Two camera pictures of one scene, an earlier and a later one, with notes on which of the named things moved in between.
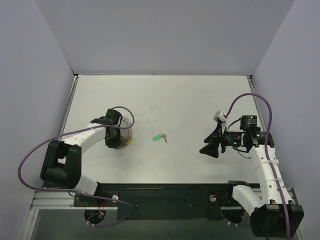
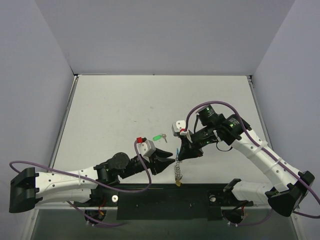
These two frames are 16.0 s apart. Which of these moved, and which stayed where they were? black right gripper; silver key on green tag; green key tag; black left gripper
Moved: black right gripper; black left gripper
Stayed: silver key on green tag; green key tag
